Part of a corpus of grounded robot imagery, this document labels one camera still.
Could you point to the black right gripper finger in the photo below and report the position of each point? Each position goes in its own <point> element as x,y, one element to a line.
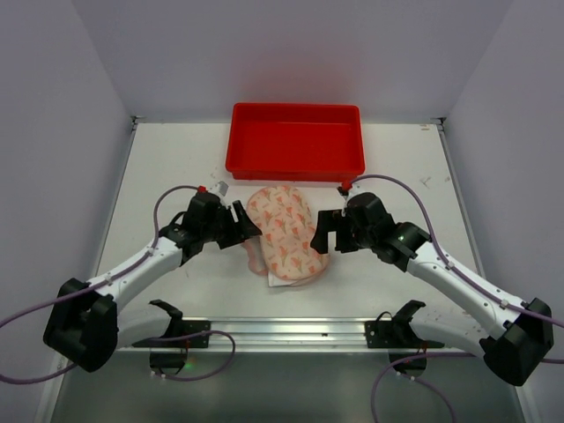
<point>327,222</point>
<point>346,243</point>

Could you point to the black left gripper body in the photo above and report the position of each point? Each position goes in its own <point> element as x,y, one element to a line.
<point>232,224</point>

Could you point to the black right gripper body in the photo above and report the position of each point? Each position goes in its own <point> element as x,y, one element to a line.
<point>336,232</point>

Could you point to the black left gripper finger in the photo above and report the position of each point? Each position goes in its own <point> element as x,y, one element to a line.
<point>224,212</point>
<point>244,227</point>

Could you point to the floral mesh laundry bag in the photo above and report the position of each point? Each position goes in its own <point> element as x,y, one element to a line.
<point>283,214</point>

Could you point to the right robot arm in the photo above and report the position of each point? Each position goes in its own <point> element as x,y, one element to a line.
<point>510,335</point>

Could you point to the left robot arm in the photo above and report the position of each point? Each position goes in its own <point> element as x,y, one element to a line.
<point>87,323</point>

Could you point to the pink bra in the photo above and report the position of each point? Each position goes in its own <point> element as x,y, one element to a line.
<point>275,282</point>

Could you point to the red plastic tray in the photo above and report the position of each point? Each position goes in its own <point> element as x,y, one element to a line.
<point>295,142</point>

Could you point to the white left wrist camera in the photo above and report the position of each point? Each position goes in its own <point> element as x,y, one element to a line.
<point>219,189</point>

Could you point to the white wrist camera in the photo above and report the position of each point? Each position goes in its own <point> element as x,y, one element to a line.
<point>348,190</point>
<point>219,189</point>

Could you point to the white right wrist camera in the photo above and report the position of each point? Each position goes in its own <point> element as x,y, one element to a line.
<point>348,190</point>

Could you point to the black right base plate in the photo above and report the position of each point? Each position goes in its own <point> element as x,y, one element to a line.
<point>379,333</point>

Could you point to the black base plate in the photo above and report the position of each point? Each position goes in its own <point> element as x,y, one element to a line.
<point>193,334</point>
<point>379,333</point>

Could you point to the aluminium mounting rail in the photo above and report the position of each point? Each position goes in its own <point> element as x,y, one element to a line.
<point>250,335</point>

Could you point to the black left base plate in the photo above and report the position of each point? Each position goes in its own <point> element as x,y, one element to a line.
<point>193,334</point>

